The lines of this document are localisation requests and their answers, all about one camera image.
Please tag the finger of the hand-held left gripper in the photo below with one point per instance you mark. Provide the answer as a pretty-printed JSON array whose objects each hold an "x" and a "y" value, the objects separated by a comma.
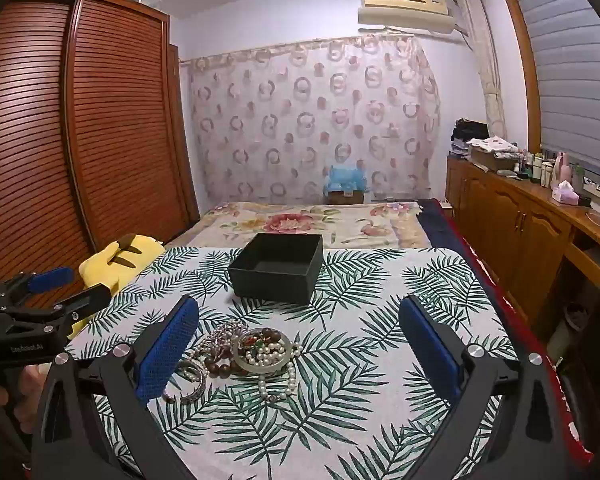
[
  {"x": 50, "y": 279},
  {"x": 87, "y": 300}
]

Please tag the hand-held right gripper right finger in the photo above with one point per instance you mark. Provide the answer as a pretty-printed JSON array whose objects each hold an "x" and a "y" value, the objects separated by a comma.
[{"x": 430, "y": 350}]

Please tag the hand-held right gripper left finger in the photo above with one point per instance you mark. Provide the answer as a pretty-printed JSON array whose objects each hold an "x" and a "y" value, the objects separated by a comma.
[{"x": 167, "y": 350}]

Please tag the white jade bangle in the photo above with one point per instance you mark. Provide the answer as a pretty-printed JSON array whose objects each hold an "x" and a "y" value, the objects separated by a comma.
[{"x": 250, "y": 369}]

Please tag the black square box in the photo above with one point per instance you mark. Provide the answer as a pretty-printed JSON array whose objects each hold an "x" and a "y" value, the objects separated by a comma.
[{"x": 270, "y": 285}]

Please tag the person's left hand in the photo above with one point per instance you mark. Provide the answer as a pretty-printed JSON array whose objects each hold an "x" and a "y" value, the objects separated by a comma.
[{"x": 30, "y": 390}]

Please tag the yellow plush toy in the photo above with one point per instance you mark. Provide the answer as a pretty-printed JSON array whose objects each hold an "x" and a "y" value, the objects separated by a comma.
[{"x": 100, "y": 265}]

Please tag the green leaf-print tablecloth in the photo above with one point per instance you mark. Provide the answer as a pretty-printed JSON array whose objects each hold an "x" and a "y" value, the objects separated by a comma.
[{"x": 355, "y": 385}]

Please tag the navy blue blanket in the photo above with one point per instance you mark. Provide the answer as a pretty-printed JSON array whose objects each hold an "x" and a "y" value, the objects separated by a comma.
[{"x": 445, "y": 230}]

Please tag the wooden sideboard cabinet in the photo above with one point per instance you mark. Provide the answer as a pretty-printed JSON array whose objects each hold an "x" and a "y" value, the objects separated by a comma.
[{"x": 505, "y": 220}]

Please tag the small cardboard box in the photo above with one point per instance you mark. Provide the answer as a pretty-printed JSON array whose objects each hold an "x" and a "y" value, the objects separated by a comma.
[{"x": 347, "y": 197}]

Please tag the brown louvred wooden wardrobe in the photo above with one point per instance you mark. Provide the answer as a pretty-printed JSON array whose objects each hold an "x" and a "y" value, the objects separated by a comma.
[{"x": 120, "y": 110}]

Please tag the light blue plastic bag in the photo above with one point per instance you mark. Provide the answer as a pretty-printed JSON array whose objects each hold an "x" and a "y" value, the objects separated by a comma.
[{"x": 347, "y": 177}]

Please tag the open cardboard box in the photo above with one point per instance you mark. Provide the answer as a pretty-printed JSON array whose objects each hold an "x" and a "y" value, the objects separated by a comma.
[{"x": 490, "y": 162}]

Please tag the pink tissue box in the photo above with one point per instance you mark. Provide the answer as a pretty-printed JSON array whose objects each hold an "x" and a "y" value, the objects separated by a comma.
[{"x": 564, "y": 194}]

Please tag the row of cosmetic bottles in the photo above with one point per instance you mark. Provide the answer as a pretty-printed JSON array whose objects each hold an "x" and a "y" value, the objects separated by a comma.
[{"x": 537, "y": 170}]

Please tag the white patterned cloth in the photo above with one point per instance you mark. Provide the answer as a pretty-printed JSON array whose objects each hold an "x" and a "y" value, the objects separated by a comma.
[{"x": 495, "y": 146}]

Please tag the pink bottle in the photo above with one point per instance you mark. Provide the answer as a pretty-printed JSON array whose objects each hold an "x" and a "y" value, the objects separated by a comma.
[{"x": 562, "y": 167}]

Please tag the circle-print curtain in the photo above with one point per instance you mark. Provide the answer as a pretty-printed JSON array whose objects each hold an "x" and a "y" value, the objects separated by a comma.
[{"x": 305, "y": 120}]

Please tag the cream tied window curtain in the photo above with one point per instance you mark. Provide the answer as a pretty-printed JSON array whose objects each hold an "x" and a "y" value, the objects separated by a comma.
[{"x": 485, "y": 60}]

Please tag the grey window blind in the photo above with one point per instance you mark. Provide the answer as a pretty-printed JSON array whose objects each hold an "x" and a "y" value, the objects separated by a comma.
[{"x": 570, "y": 60}]

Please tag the wall air conditioner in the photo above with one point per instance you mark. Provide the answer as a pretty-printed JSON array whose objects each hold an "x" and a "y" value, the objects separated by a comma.
[{"x": 405, "y": 0}]

